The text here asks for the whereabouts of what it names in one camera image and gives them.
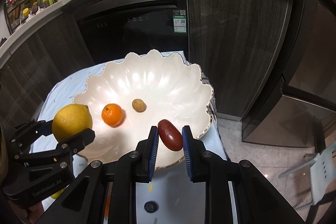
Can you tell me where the yellow lemon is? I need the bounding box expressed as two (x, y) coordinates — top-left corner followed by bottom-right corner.
(52, 103), (93, 142)

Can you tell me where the blueberry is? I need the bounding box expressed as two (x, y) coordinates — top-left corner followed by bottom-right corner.
(144, 201), (159, 213)

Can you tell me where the dark red jujube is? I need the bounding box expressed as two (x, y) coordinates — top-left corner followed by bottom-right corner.
(158, 119), (183, 152)

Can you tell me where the large orange mandarin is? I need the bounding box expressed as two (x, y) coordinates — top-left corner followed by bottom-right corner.
(104, 194), (111, 218)

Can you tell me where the small mandarin orange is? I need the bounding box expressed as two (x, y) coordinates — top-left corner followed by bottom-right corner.
(101, 103), (123, 127)

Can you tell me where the brown longan in bowl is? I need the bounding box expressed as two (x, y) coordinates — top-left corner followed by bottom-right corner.
(131, 98), (146, 113)

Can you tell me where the white scalloped ceramic bowl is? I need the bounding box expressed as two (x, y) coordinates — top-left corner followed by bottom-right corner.
(73, 50), (214, 163)

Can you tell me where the stainless steel refrigerator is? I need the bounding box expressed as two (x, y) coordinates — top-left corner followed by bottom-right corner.
(241, 0), (335, 151)

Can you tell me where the white plastic chair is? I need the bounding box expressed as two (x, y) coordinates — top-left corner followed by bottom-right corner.
(278, 142), (336, 210)

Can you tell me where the black spice rack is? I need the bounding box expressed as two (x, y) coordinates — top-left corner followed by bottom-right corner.
(4, 0), (40, 34)

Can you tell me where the black built-in dishwasher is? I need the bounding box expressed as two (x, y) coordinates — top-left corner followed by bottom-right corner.
(75, 0), (189, 64)

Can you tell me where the green energy label sticker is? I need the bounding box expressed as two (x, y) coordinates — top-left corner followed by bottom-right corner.
(173, 10), (187, 34)

